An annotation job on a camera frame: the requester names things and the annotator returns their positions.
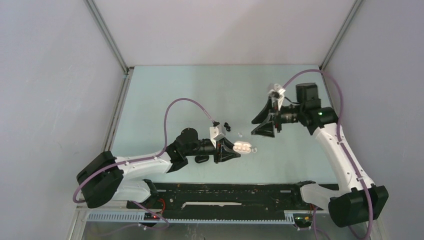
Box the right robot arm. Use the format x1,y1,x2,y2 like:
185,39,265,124
251,83,389,228

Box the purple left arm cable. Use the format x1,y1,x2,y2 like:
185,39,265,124
72,97,218,231

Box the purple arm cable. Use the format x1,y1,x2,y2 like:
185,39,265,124
72,97,218,231
283,68,375,240

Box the aluminium frame rail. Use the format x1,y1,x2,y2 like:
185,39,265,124
76,201,313,220

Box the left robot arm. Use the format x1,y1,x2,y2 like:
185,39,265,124
76,127,248,209

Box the white oval charging case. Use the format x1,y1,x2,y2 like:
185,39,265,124
232,141,252,155

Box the black oval charging case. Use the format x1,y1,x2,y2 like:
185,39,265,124
194,155,210,164

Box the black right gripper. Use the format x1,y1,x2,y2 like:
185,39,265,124
251,96,304,138

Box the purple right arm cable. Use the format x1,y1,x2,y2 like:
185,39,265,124
283,68,375,240

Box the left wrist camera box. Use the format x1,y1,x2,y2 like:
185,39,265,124
209,121,226,147

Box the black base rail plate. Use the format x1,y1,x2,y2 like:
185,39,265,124
125,180,332,221

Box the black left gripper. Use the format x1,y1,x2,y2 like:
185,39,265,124
184,137,240,164

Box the white cable duct strip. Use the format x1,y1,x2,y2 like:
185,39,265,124
86,211,295,225

